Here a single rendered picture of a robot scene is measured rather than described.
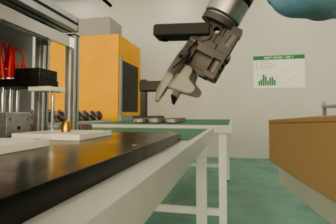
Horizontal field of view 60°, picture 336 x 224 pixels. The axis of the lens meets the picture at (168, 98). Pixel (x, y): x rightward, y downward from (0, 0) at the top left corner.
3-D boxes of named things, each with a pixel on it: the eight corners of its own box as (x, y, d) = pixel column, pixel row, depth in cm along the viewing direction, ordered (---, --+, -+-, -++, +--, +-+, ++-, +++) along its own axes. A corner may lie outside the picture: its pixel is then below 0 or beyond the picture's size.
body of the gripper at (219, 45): (210, 83, 54) (244, 25, 53) (171, 61, 56) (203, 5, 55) (213, 86, 61) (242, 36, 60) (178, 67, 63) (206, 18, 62)
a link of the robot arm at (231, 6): (213, -16, 55) (216, 0, 63) (201, 6, 55) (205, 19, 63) (249, 1, 53) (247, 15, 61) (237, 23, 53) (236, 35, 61)
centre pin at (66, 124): (72, 131, 65) (72, 119, 65) (67, 131, 63) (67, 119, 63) (64, 131, 65) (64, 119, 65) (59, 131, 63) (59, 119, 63)
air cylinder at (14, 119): (29, 135, 70) (30, 112, 70) (6, 137, 63) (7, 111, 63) (11, 134, 71) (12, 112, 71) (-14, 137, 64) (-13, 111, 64)
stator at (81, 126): (53, 135, 93) (53, 124, 93) (62, 133, 104) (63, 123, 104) (89, 135, 94) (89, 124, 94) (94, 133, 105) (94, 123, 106)
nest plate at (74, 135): (111, 135, 69) (111, 130, 70) (79, 140, 55) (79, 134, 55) (55, 134, 73) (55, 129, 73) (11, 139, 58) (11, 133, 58)
